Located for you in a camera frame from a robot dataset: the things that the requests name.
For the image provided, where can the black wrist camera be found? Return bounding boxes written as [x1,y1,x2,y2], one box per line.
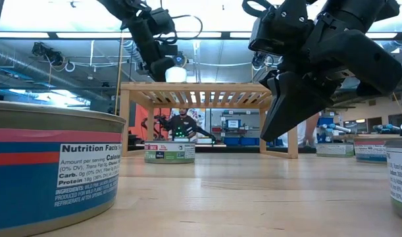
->
[159,42,179,57]
[248,0,316,57]

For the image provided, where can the black hanging ceiling device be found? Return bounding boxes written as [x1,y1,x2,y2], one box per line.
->
[252,52,274,69]
[31,41,65,66]

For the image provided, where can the white hanging cylinder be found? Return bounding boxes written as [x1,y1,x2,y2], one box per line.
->
[165,66,188,83]

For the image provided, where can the green white label tuna can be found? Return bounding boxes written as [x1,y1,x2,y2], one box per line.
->
[143,140,197,165]
[384,138,402,223]
[315,142,355,158]

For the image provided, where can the silver corrugated duct hose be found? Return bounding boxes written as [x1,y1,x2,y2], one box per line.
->
[122,39,145,65]

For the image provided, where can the wooden slatted shelf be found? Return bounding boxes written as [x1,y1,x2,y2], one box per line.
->
[119,82,299,159]

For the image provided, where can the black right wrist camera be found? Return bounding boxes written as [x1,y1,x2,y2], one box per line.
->
[248,0,316,57]

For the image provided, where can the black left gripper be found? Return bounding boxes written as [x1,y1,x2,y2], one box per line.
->
[150,57,176,82]

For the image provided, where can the black camera cable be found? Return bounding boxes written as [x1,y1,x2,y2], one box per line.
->
[241,0,272,18]
[161,0,204,42]

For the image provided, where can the blue bin white label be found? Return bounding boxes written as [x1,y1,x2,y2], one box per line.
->
[225,118,241,130]

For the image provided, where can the black round ceiling device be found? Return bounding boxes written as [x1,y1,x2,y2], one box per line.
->
[174,54,188,68]

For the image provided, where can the person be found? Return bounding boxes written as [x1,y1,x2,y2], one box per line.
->
[279,113,320,148]
[167,108,201,143]

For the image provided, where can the black left camera cable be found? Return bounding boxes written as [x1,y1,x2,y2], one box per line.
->
[161,0,204,42]

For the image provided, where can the blue pink label salmon can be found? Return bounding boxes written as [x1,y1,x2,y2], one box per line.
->
[353,135,389,165]
[0,100,126,237]

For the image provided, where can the orange wall panel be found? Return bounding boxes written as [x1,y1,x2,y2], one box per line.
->
[128,104,171,141]

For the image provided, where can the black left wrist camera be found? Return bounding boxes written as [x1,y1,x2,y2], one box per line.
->
[159,42,179,57]

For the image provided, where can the black right camera cable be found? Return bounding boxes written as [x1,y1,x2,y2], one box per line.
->
[241,0,272,18]

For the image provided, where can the grey ceiling pipe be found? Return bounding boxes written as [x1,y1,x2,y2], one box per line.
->
[0,47,108,101]

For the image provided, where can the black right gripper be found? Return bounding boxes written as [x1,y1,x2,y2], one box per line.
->
[259,19,402,142]

